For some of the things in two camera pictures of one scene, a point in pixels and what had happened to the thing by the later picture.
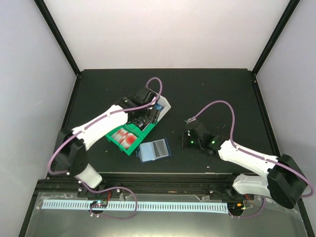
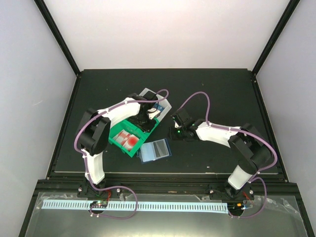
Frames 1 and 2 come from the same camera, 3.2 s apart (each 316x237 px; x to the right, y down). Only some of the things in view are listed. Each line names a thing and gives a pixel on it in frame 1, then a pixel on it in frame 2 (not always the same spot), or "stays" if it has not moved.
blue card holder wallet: [154, 150] stays
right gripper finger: [185, 139] → [172, 133]
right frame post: [287, 15] stays
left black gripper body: [144, 115] stays
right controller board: [236, 207] stays
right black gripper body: [196, 143] → [181, 135]
